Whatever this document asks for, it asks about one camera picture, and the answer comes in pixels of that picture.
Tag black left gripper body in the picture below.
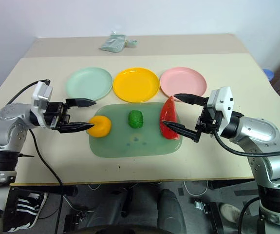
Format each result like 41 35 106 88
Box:
43 101 72 130

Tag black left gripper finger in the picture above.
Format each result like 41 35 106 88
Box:
56 121 95 134
65 97 97 109

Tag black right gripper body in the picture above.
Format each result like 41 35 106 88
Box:
195 103 223 135

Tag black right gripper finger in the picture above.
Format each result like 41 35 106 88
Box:
173 93 210 106
162 120 202 143

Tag pink plate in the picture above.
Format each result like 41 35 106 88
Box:
159 67 207 98

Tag light green plate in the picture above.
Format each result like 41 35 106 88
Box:
65 67 113 102

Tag orange yellow toy fruit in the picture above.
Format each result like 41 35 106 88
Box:
86 115 112 138

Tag green toy vegetable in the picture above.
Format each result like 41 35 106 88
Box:
128 110 145 129

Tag yellow plate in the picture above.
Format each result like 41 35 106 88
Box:
112 67 161 103

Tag red watermelon slice toy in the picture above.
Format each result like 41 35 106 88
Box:
159 95 180 141

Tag translucent green tray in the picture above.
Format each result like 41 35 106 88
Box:
89 102 183 159

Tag clear plastic bag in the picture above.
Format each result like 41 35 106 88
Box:
98 31 128 53

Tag blue round object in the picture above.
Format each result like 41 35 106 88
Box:
262 68 276 81

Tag small teal plastic item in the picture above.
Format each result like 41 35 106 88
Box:
125 38 139 48

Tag dark rounded shape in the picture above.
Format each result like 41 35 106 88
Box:
158 188 187 234

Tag white shoe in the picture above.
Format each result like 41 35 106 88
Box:
219 203 242 224

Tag black sneaker white stripes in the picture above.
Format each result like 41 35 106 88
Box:
4 192 49 233

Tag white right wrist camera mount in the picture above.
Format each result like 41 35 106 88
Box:
206 86 234 123

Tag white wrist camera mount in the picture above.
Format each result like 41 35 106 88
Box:
30 81 54 128
206 86 234 123

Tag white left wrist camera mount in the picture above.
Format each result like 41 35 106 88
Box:
30 81 54 128

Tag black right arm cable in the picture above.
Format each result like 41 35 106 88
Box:
213 130 280 234

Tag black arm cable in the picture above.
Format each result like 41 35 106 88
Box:
213 130 280 234
8 78 64 234

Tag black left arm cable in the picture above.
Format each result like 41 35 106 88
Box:
8 78 64 234

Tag white cable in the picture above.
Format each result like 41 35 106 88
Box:
183 180 209 196

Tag black table frame bar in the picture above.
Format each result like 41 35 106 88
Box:
207 179 260 191
10 185 79 196

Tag metal latch bracket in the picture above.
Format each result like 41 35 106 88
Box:
194 200 210 213

